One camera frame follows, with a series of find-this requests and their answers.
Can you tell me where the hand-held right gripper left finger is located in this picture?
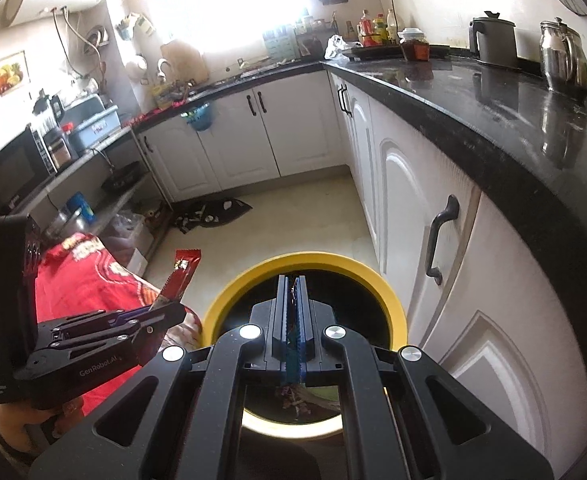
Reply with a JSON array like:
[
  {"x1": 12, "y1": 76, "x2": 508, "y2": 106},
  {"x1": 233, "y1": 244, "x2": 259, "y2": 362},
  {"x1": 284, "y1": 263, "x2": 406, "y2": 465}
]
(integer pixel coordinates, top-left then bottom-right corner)
[{"x1": 28, "y1": 275, "x2": 295, "y2": 480}]

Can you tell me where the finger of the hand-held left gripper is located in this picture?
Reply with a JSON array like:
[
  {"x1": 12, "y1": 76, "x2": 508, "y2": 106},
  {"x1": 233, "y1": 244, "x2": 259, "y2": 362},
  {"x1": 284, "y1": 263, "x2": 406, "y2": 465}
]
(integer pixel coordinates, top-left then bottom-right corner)
[
  {"x1": 48, "y1": 301, "x2": 187, "y2": 356},
  {"x1": 48, "y1": 307, "x2": 155, "y2": 341}
]

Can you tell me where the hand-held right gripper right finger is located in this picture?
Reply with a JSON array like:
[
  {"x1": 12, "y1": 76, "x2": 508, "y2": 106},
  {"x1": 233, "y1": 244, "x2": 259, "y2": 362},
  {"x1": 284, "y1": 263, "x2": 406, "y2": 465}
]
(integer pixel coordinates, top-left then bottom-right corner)
[{"x1": 295, "y1": 275, "x2": 554, "y2": 480}]

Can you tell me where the red snack wrapper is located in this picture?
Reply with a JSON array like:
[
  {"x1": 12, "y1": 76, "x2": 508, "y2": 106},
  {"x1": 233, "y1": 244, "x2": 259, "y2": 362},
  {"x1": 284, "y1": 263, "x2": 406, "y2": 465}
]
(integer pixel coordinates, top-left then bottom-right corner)
[{"x1": 159, "y1": 249, "x2": 202, "y2": 306}]

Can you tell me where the yellow trash bin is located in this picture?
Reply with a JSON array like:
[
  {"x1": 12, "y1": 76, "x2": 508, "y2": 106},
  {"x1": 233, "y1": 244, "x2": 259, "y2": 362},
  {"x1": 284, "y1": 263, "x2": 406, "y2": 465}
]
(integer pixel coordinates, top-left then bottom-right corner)
[{"x1": 200, "y1": 252, "x2": 408, "y2": 438}]

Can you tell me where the person's left hand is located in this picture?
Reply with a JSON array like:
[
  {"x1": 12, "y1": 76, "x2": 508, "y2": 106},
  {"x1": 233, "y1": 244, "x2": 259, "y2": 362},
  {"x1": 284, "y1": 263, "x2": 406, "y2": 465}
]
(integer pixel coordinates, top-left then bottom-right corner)
[{"x1": 0, "y1": 397, "x2": 86, "y2": 456}]

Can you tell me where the red floral blanket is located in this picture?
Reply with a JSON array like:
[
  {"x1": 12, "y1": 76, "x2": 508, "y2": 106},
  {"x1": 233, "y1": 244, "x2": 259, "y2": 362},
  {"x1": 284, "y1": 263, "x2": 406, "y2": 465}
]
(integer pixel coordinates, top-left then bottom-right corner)
[{"x1": 33, "y1": 232, "x2": 204, "y2": 416}]

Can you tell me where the dark floor mat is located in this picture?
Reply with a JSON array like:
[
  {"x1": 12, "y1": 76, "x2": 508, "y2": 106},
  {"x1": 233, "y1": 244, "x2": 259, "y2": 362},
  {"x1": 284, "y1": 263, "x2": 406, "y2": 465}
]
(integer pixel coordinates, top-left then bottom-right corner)
[{"x1": 173, "y1": 197, "x2": 254, "y2": 235}]

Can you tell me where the blue can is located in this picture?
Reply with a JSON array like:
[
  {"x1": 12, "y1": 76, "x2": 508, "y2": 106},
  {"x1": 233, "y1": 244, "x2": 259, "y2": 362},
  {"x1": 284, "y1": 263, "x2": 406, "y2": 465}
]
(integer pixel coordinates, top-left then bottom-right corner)
[{"x1": 68, "y1": 192, "x2": 96, "y2": 223}]

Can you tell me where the black frying pan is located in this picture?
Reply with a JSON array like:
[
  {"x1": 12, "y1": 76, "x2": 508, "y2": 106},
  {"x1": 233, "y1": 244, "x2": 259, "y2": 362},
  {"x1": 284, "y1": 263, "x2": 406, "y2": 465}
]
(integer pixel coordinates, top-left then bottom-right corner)
[{"x1": 100, "y1": 162, "x2": 141, "y2": 193}]

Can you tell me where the metal shelf rack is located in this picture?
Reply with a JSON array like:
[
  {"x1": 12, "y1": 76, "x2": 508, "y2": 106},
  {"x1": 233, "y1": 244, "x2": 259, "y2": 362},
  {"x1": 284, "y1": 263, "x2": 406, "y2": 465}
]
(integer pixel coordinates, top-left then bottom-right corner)
[{"x1": 0, "y1": 125, "x2": 174, "y2": 271}]

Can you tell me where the black microwave oven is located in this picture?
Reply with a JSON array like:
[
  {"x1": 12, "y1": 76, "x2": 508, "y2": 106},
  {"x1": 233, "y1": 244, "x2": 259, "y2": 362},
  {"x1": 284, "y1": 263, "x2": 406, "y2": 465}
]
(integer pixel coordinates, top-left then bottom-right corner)
[{"x1": 0, "y1": 125, "x2": 59, "y2": 221}]

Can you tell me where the grey-blue dish box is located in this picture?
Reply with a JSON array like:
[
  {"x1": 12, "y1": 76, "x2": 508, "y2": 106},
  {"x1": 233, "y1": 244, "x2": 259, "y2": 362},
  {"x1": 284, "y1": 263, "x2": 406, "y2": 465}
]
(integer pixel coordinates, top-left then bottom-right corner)
[{"x1": 60, "y1": 105, "x2": 121, "y2": 156}]

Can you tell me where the white kitchen cabinet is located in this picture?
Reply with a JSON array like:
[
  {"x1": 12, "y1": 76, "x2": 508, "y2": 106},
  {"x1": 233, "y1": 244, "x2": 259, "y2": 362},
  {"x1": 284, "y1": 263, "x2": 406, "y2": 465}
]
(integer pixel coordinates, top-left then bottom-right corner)
[{"x1": 136, "y1": 67, "x2": 587, "y2": 480}]

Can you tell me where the blue hanging bin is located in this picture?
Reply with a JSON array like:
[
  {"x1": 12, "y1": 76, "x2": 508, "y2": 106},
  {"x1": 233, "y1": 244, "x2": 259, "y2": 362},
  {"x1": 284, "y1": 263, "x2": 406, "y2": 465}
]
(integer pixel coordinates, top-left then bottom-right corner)
[{"x1": 182, "y1": 102, "x2": 214, "y2": 132}]

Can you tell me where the black blender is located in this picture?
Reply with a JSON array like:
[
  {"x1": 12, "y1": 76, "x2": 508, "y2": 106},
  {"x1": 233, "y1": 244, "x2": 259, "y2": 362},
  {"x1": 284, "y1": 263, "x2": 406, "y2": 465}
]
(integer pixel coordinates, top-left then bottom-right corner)
[{"x1": 33, "y1": 89, "x2": 74, "y2": 171}]

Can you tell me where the wooden cutting board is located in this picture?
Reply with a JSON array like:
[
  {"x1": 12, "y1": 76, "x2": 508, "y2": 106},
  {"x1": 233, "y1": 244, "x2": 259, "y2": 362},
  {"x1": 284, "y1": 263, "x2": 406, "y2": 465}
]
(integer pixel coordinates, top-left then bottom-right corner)
[{"x1": 160, "y1": 40, "x2": 209, "y2": 83}]

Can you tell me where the clear plastic bag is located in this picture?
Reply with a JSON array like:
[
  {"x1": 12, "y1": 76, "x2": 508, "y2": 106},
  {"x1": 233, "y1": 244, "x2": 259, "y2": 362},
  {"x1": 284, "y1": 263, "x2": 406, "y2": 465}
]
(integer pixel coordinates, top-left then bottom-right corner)
[{"x1": 324, "y1": 35, "x2": 348, "y2": 59}]

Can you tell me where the green storage drawer rack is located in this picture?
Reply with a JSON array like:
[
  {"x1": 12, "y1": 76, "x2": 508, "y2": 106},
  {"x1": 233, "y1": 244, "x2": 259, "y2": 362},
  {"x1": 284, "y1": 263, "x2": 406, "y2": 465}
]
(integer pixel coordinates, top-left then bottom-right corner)
[{"x1": 263, "y1": 27, "x2": 299, "y2": 58}]

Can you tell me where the glass jar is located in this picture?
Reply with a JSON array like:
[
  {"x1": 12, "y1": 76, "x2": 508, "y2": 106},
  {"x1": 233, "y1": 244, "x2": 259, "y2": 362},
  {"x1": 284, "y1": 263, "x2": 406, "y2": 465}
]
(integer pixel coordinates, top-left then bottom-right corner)
[{"x1": 398, "y1": 27, "x2": 431, "y2": 62}]

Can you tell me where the grey kettle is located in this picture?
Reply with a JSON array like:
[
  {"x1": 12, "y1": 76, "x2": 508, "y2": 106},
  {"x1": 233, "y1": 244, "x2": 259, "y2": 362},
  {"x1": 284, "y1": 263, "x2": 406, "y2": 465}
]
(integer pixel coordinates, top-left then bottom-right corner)
[{"x1": 468, "y1": 10, "x2": 520, "y2": 68}]

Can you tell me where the steel teapot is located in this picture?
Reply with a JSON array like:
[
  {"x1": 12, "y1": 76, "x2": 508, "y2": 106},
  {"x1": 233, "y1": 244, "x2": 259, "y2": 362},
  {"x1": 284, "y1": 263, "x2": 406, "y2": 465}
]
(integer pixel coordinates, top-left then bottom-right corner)
[{"x1": 539, "y1": 17, "x2": 587, "y2": 98}]

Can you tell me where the fruit wall poster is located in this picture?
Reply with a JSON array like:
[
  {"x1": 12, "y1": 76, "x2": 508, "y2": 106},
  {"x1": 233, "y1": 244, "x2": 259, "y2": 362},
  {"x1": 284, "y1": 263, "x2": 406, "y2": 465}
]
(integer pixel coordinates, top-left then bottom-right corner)
[{"x1": 0, "y1": 51, "x2": 28, "y2": 96}]

